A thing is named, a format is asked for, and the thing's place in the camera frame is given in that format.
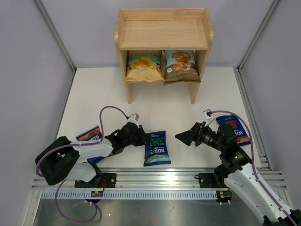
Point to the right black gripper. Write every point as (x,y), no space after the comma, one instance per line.
(194,134)

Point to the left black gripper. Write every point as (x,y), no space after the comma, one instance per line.
(143,137)

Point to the blue sea salt vinegar bag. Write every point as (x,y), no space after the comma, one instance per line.
(156,152)

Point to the blue spicy sweet chilli bag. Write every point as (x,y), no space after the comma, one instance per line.
(92,134)

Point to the light blue cassava chips bag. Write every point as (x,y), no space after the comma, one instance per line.
(180,67)

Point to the yellow kettle chips bag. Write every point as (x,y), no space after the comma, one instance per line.
(144,66)

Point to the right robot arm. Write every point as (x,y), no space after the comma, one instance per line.
(239,175)

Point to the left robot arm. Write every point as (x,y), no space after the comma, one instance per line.
(62,160)

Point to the wooden two-tier shelf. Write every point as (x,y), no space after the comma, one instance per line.
(164,29)

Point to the blue Burts bag right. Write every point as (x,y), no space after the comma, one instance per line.
(233,121)

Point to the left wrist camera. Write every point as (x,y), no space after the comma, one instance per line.
(133,119)

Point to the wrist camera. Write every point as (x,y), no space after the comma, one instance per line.
(209,117)
(133,119)

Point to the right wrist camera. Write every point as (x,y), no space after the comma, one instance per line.
(209,117)

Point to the aluminium mounting rail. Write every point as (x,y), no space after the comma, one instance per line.
(165,179)

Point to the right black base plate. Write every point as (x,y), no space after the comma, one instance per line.
(206,180)

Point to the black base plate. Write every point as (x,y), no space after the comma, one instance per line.
(108,180)
(206,180)

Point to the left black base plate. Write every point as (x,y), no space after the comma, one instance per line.
(108,180)

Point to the white slotted cable duct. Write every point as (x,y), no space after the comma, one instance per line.
(131,195)

